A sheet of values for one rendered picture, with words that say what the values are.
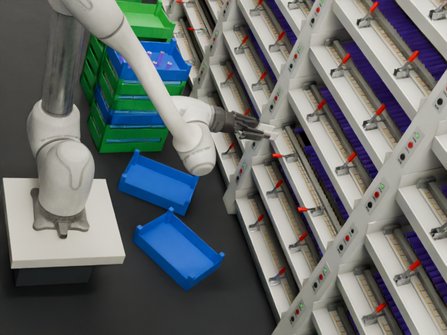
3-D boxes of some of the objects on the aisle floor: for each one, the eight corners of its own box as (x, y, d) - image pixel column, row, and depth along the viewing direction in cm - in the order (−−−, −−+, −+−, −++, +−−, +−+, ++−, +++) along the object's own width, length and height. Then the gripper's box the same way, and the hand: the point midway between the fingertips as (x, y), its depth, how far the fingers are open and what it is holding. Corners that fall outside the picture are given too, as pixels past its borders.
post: (279, 357, 231) (604, -107, 127) (271, 334, 238) (574, -125, 134) (326, 353, 239) (667, -85, 135) (316, 332, 246) (636, -103, 142)
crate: (98, 153, 280) (102, 139, 275) (86, 123, 292) (90, 109, 287) (161, 151, 295) (165, 138, 290) (147, 122, 307) (151, 110, 302)
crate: (116, 189, 267) (121, 175, 262) (131, 161, 283) (136, 148, 278) (183, 216, 268) (189, 203, 263) (195, 187, 284) (200, 174, 279)
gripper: (207, 113, 225) (262, 126, 238) (221, 144, 214) (277, 156, 227) (217, 97, 221) (272, 111, 234) (231, 127, 210) (288, 140, 223)
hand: (267, 131), depth 228 cm, fingers open, 3 cm apart
